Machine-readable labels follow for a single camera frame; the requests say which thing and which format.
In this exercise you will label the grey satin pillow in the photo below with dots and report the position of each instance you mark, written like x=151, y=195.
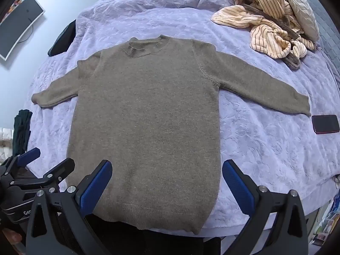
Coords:
x=302, y=13

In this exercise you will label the dark green cloth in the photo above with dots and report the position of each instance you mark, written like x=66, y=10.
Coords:
x=22, y=132

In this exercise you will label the lavender embossed plush blanket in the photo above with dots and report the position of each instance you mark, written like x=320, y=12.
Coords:
x=265, y=151

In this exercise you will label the cream floral cloth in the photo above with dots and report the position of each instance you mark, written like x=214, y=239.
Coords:
x=5, y=143

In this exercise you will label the curved computer monitor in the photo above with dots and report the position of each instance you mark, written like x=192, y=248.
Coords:
x=18, y=26

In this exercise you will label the cluttered storage shelf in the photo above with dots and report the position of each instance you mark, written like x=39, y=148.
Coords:
x=328, y=217

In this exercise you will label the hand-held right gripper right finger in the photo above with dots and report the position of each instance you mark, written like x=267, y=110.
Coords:
x=237, y=186

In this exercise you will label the olive brown knit sweater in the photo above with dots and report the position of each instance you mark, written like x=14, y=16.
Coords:
x=146, y=124

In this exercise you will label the black smartphone with red case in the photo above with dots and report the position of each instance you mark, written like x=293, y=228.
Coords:
x=325, y=124

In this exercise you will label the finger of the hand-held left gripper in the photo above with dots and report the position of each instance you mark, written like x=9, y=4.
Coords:
x=29, y=156
x=59, y=168

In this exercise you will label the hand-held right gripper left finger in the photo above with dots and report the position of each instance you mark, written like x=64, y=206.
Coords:
x=97, y=184

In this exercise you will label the black cloth on bed corner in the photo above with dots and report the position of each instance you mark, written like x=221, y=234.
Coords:
x=62, y=41

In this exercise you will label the cream striped garment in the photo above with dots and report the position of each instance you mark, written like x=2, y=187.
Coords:
x=268, y=35

